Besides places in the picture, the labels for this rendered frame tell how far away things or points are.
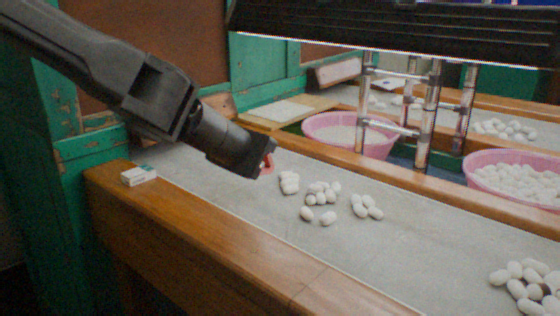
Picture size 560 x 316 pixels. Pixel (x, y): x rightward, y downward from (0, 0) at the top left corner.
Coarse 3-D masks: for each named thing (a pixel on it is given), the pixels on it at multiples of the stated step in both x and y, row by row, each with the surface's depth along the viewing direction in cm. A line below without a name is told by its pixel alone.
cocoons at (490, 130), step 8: (376, 104) 134; (384, 104) 134; (400, 104) 136; (416, 104) 134; (496, 120) 119; (512, 120) 118; (472, 128) 116; (480, 128) 113; (488, 128) 114; (528, 128) 113; (504, 136) 107; (520, 136) 107; (528, 136) 109; (536, 136) 109
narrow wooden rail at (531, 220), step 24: (288, 144) 102; (312, 144) 100; (360, 168) 89; (384, 168) 88; (432, 192) 80; (456, 192) 78; (480, 192) 78; (504, 216) 72; (528, 216) 70; (552, 216) 70; (552, 240) 68
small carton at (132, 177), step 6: (138, 168) 83; (144, 168) 83; (150, 168) 83; (120, 174) 81; (126, 174) 81; (132, 174) 81; (138, 174) 81; (144, 174) 81; (150, 174) 83; (126, 180) 80; (132, 180) 80; (138, 180) 81; (144, 180) 82; (132, 186) 80
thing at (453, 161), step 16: (416, 64) 105; (464, 64) 97; (480, 64) 95; (464, 96) 99; (464, 112) 100; (464, 128) 102; (400, 144) 114; (416, 144) 113; (432, 160) 109; (448, 160) 106
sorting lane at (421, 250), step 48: (192, 192) 83; (240, 192) 83; (384, 192) 83; (288, 240) 68; (336, 240) 68; (384, 240) 68; (432, 240) 68; (480, 240) 68; (528, 240) 68; (384, 288) 58; (432, 288) 58; (480, 288) 58
